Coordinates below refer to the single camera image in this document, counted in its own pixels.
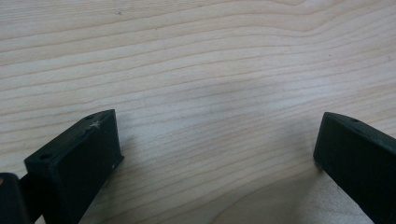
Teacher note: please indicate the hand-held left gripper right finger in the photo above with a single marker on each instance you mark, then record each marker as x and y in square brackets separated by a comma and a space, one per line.
[358, 155]

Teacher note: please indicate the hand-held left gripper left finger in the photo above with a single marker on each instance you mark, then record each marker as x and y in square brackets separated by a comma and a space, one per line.
[74, 165]

